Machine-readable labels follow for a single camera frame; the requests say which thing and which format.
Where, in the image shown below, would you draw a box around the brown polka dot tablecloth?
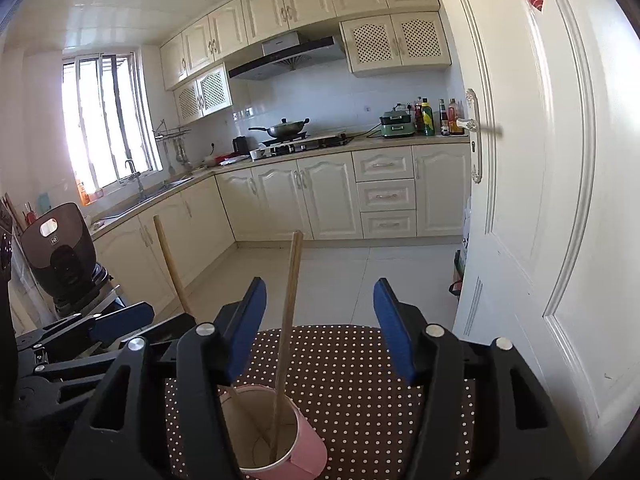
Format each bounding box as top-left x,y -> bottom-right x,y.
165,325 -> 475,479

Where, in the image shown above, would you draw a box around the window with bars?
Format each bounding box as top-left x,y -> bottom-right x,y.
61,52 -> 162,203

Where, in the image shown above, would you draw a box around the pink cylindrical chopstick holder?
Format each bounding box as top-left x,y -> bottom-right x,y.
220,385 -> 328,480

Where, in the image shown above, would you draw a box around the black range hood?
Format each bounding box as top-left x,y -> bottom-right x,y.
228,36 -> 345,80

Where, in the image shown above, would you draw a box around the cream lower cabinets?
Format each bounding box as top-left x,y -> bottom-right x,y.
94,141 -> 470,311

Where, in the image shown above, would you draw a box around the red sauce bottle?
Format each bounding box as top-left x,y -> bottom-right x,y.
413,96 -> 425,134

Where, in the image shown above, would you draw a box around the orange oil bottle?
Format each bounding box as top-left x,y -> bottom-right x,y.
447,98 -> 463,134

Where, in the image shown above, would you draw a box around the silver door handle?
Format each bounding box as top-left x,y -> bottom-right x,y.
457,88 -> 483,184

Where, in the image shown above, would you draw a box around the green yellow bottle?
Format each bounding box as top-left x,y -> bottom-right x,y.
421,98 -> 435,136

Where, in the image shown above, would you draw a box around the black electric kettle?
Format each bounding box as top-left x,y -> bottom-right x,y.
232,136 -> 250,156

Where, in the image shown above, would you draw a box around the black gas stove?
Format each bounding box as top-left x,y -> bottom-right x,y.
264,132 -> 352,157

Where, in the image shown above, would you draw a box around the wall utensil rack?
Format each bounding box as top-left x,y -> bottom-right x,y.
153,119 -> 193,177

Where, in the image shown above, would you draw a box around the wok with lid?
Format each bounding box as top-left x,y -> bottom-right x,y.
248,118 -> 310,140

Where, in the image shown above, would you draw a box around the green electric cooker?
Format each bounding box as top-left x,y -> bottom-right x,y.
380,103 -> 416,139

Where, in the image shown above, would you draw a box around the cream cabinets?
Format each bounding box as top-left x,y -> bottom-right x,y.
160,0 -> 451,125
94,141 -> 470,311

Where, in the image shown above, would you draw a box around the cream upper cabinets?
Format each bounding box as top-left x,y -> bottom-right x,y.
160,0 -> 451,125

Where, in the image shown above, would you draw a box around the dark sauce bottle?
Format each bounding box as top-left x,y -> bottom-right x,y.
438,99 -> 450,136

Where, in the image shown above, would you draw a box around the white door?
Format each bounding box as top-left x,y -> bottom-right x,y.
442,0 -> 639,479

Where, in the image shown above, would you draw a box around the wooden chopstick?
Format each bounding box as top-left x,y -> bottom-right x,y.
153,214 -> 193,315
269,231 -> 304,463

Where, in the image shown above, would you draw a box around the chrome sink faucet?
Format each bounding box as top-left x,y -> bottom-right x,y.
125,158 -> 146,202

